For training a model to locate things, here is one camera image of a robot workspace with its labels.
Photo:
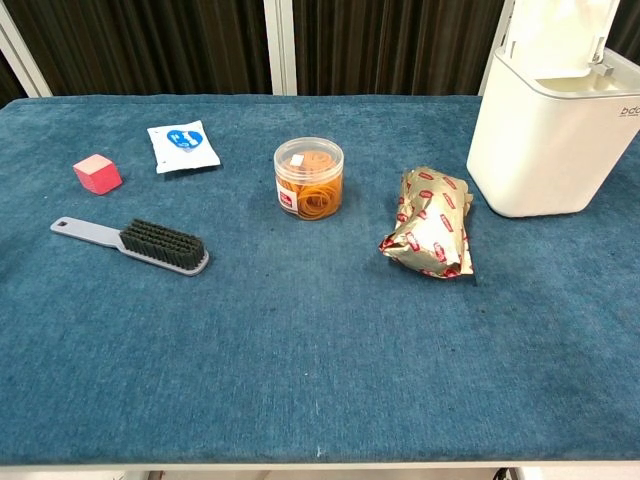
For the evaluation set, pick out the white square container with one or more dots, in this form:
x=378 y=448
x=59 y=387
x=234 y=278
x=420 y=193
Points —
x=540 y=150

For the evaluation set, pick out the clear jar of rubber bands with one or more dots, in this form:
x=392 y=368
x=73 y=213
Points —
x=309 y=180

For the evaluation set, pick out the blue carpet table cover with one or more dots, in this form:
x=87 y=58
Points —
x=300 y=325

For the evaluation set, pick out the gold red snack package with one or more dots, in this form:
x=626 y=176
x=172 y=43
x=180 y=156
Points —
x=432 y=225

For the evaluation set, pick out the grey brush black bristles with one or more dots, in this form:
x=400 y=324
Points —
x=160 y=245

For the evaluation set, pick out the white blue wipes packet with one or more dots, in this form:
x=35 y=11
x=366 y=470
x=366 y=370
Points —
x=182 y=147

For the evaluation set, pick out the dark pleated curtain panel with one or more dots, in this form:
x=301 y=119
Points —
x=150 y=45
x=390 y=45
x=627 y=25
x=7 y=85

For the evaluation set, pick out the pink foam cube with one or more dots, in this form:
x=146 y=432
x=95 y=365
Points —
x=97 y=175

